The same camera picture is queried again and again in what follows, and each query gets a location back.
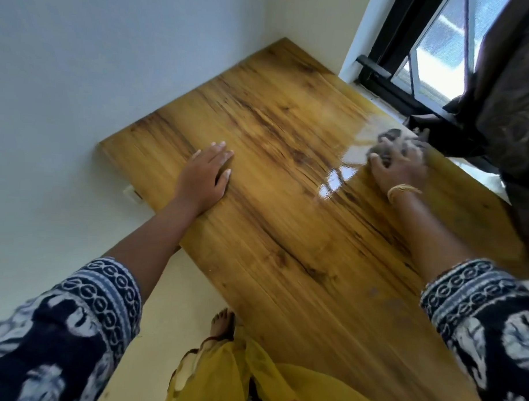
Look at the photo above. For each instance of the person's left hand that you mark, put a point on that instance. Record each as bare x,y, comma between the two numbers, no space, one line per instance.
202,178

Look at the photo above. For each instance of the person's left foot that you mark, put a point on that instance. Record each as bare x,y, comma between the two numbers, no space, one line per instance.
222,324

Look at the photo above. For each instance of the black framed window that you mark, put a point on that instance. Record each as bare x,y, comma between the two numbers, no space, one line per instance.
395,38

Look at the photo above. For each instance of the yellow garment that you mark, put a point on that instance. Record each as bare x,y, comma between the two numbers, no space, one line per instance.
241,379

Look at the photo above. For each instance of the person's left forearm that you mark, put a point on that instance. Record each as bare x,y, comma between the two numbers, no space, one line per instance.
154,250

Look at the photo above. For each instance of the gold bangles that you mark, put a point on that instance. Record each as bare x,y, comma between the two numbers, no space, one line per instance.
403,190

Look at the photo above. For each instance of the brown leaf-patterned curtain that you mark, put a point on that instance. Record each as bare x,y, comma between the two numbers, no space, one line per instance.
510,107

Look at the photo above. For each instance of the person's right forearm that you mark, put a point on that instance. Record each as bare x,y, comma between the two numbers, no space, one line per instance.
432,238

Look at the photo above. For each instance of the brown striped cleaning cloth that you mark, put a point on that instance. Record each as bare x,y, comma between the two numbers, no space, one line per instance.
390,135

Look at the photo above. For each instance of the blue white patterned top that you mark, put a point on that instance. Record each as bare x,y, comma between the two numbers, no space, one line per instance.
56,338

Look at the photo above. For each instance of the wooden table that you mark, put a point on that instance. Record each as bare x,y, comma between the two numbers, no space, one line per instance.
309,273

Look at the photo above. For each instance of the person's right hand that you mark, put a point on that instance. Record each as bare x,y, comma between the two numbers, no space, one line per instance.
402,170

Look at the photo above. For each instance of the white wall socket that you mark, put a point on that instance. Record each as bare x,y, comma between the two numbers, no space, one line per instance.
132,194

